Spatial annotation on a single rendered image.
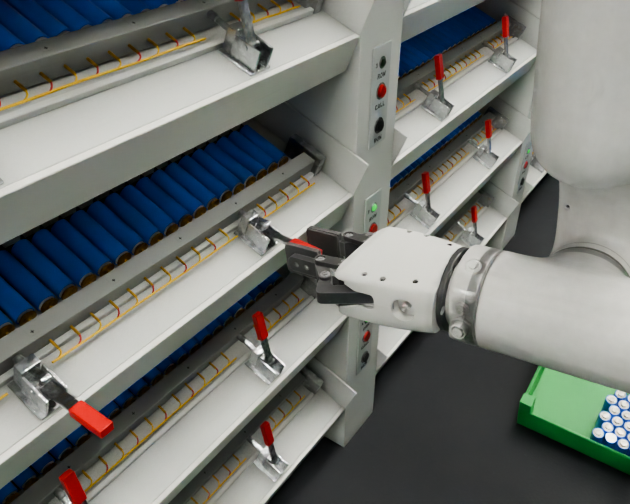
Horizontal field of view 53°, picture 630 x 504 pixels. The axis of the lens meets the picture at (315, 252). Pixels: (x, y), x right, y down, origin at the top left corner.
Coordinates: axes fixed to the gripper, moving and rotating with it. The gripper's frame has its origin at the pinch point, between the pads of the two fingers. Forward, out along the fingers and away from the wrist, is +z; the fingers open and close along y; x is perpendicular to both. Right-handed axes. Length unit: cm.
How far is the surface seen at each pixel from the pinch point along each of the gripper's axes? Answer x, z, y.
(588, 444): -50, -22, 36
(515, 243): -50, 10, 91
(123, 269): 3.7, 10.2, -14.9
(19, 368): 2.6, 7.8, -27.3
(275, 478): -39.0, 11.1, -1.0
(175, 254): 2.5, 9.5, -9.5
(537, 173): -39, 12, 111
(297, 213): -0.6, 7.5, 7.1
